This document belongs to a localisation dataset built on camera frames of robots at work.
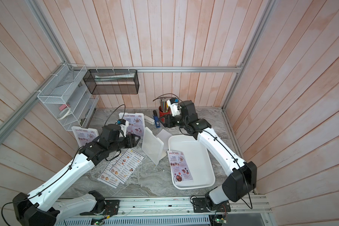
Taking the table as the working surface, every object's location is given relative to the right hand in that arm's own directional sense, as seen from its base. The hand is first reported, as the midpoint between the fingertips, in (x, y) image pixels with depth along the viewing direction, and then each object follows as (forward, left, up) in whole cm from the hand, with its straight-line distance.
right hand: (161, 118), depth 76 cm
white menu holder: (+11, +28, -9) cm, 31 cm away
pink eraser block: (+7, +59, +1) cm, 60 cm away
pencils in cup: (+26, 0, -15) cm, 30 cm away
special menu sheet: (+8, +18, -15) cm, 25 cm away
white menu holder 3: (-11, +5, -12) cm, 17 cm away
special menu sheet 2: (-17, -11, -25) cm, 33 cm away
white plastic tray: (-10, -23, -32) cm, 41 cm away
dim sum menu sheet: (-16, +23, -28) cm, 40 cm away
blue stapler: (+22, +7, -27) cm, 35 cm away
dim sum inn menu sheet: (-23, +33, -28) cm, 49 cm away
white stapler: (+20, +12, -24) cm, 33 cm away
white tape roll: (+4, +58, -1) cm, 58 cm away
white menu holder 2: (-2, +54, -8) cm, 54 cm away
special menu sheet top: (-4, +47, -12) cm, 49 cm away
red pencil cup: (+21, +1, -20) cm, 29 cm away
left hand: (-10, +13, -7) cm, 18 cm away
